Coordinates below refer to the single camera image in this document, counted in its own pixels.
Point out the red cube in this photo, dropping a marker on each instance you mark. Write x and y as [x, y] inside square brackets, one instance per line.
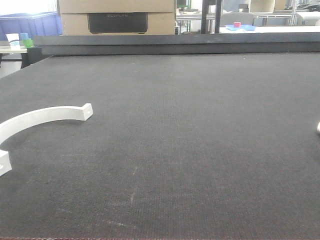
[236, 24]

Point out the blue plastic crate background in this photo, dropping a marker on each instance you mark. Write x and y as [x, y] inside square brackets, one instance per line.
[35, 24]

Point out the black table edge board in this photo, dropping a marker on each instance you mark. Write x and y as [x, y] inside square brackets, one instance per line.
[193, 44]

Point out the light blue block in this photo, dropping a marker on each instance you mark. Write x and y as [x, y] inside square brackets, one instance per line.
[24, 36]

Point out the white curved PVC clamp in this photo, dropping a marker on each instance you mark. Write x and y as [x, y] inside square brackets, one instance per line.
[33, 118]

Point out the blue flat tray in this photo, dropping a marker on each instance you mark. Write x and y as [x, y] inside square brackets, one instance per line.
[243, 27]

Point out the green block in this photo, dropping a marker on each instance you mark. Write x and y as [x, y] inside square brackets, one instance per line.
[27, 43]

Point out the large cardboard box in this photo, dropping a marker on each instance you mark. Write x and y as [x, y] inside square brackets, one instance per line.
[117, 17]

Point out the white paper cup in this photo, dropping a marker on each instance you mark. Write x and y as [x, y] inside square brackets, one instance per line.
[13, 40]

